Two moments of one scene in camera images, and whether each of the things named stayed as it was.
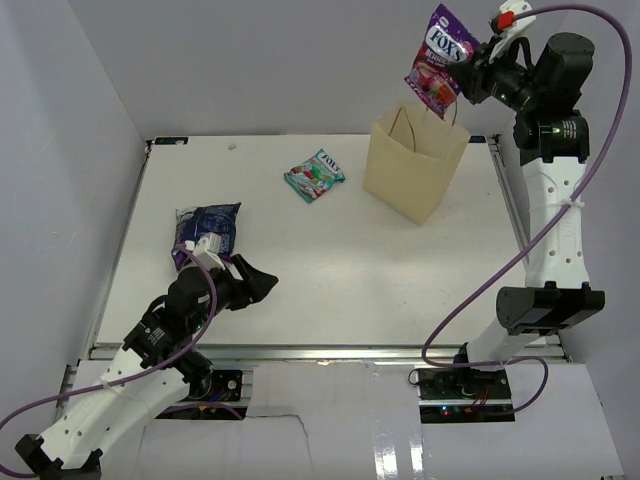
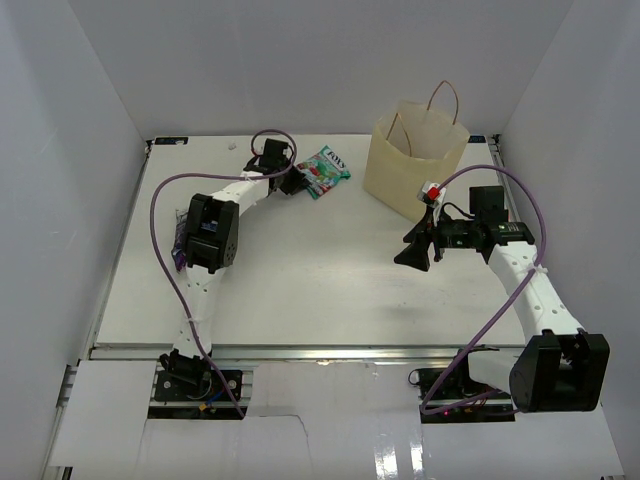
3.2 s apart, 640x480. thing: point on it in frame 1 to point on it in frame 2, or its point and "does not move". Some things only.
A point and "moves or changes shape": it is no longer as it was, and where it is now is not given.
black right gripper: x=472 y=73 to x=422 y=236
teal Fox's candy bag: x=312 y=178 moves or changes shape
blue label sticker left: x=170 y=140 does not move
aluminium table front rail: x=329 y=353 does not move
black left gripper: x=255 y=285 to x=298 y=182
